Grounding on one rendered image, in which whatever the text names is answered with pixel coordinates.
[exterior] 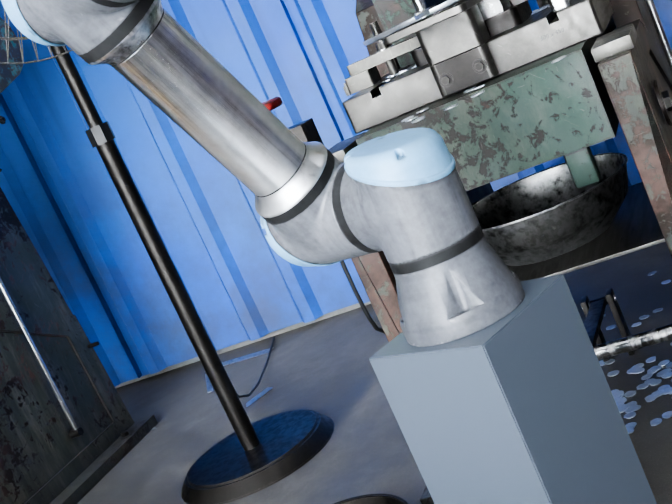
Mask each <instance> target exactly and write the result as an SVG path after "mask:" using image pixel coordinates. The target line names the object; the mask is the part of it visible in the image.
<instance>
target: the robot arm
mask: <svg viewBox="0 0 672 504"><path fill-rule="evenodd" d="M1 2H2V4H3V7H4V9H5V11H6V13H7V15H8V17H9V18H10V20H11V21H12V23H13V24H14V25H15V26H16V28H17V29H18V30H19V31H20V32H21V33H22V34H24V35H25V36H26V37H28V38H29V39H31V40H32V41H34V42H36V43H39V44H42V45H46V46H47V45H51V46H65V45H67V46H68V47H69V48H70V49H72V50H73V51H74V52H75V53H76V54H77V55H78V56H80V57H81V58H82V59H83V60H84V61H85V62H86V63H88V64H89V65H101V64H109V65H111V66H112V67H113V68H114V69H115V70H116V71H117V72H118V73H120V74H121V75H122V76H123V77H124V78H125V79H126V80H127V81H128V82H130V83H131V84H132V85H133V86H134V87H135V88H136V89H137V90H139V91H140V92H141V93H142V94H143V95H144V96H145V97H146V98H147V99H149V100H150V101H151V102H152V103H153V104H154V105H155V106H156V107H158V108H159V109H160V110H161V111H162V112H163V113H164V114H165V115H167V116H168V117H169V118H170V119H171V120H172V121H173V122H174V123H175V124H177V125H178V126H179V127H180V128H181V129H182V130H183V131H184V132H186V133H187V134H188V135H189V136H190V137H191V138H192V139H193V140H194V141H196V142H197V143H198V144H199V145H200V146H201V147H202V148H203V149H205V150H206V151H207V152H208V153H209V154H210V155H211V156H212V157H214V158H215V159H216V160H217V161H218V162H219V163H220V164H221V165H222V166H224V167H225V168H226V169H227V170H228V171H229V172H230V173H231V174H233V175H234V176H235V177H236V178H237V179H238V180H239V181H240V182H241V183H243V184H244V185H245V186H246V187H247V188H248V189H249V190H250V191H252V192H253V193H254V194H255V209H256V211H257V213H258V214H259V215H260V221H261V227H262V229H265V230H266V235H265V238H266V240H267V242H268V243H269V245H270V246H271V248H272V249H273V250H274V251H275V252H276V253H277V254H278V255H279V256H280V257H282V258H283V259H284V260H286V261H288V262H290V263H292V264H295V265H298V266H303V267H313V266H329V265H333V264H336V263H338V262H340V261H342V260H346V259H350V258H355V257H359V256H363V255H367V254H371V253H377V252H380V251H383V252H384V254H385V257H386V259H387V261H388V263H389V265H390V268H391V270H392V272H393V275H394V277H395V280H396V288H397V296H398V303H399V309H400V313H401V318H400V326H401V329H402V331H403V333H404V336H405V338H406V340H407V342H408V344H410V345H412V346H416V347H427V346H435V345H440V344H444V343H448V342H451V341H455V340H458V339H461V338H463V337H466V336H469V335H471V334H474V333H476V332H478V331H480V330H482V329H484V328H487V327H488V326H490V325H492V324H494V323H496V322H498V321H499V320H501V319H502V318H504V317H505V316H507V315H508V314H510V313H511V312H512V311H514V310H515V309H516V308H517V307H518V306H519V305H520V304H521V303H522V301H523V300H524V297H525V292H524V290H523V287H522V285H521V282H520V280H519V278H518V276H517V275H516V274H515V273H514V272H513V271H511V270H510V269H509V268H508V267H507V265H506V264H505V263H504V261H503V260H502V259H501V257H500V256H499V255H498V254H497V252H496V251H495V250H494V249H493V248H492V246H491V245H490V244H489V243H488V241H487V240H486V238H485V236H484V233H483V231H482V229H481V226H480V224H479V221H478V219H477V217H476V214H475V212H474V210H473V207H472V205H471V202H470V200H469V198H468V195H467V193H466V191H465V188H464V186H463V183H462V181H461V179H460V176H459V174H458V171H457V169H456V167H455V165H456V163H455V160H454V157H453V156H452V155H451V154H450V153H449V151H448V149H447V147H446V145H445V143H444V141H443V138H442V137H441V136H440V135H439V134H438V133H437V132H436V131H434V130H432V129H429V128H412V129H406V130H401V131H397V132H393V133H389V134H387V135H385V136H382V137H377V138H374V139H372V140H369V141H367V142H364V143H362V144H360V145H358V146H356V147H354V148H353V149H351V150H350V151H349V152H348V153H347V154H346V155H345V157H344V163H343V162H341V161H340V160H338V159H337V158H336V157H335V156H334V155H333V154H332V153H331V152H330V151H329V150H328V149H327V148H326V147H325V146H324V145H323V144H322V143H320V142H316V141H314V142H304V143H303V142H302V141H301V140H300V139H299V138H298V137H297V136H296V135H295V134H293V133H292V132H291V131H290V130H289V129H288V128H287V127H286V126H285V125H284V124H283V123H282V122H281V121H280V120H279V119H278V118H277V117H276V116H275V115H274V114H273V113H272V112H271V111H270V110H269V109H267V108H266V107H265V106H264V105H263V104H262V103H261V102H260V101H259V100H258V99H257V98H256V97H255V96H254V95H253V94H252V93H251V92H250V91H249V90H248V89H247V88H246V87H245V86H244V85H243V84H241V83H240V82H239V81H238V80H237V79H236V78H235V77H234V76H233V75H232V74H231V73H230V72H229V71H228V70H227V69H226V68H225V67H224V66H223V65H222V64H221V63H220V62H219V61H218V60H216V59H215V58H214V57H213V56H212V55H211V54H210V53H209V52H208V51H207V50H206V49H205V48H204V47H203V46H202V45H201V44H200V43H199V42H198V41H197V40H196V39H195V38H194V37H193V36H192V35H190V34H189V33H188V32H187V31H186V30H185V29H184V28H183V27H182V26H181V25H180V24H179V23H178V22H177V21H176V20H175V19H174V18H173V17H172V16H171V15H170V14H169V13H168V12H167V11H166V10H164V9H163V7H162V4H161V0H1Z"/></svg>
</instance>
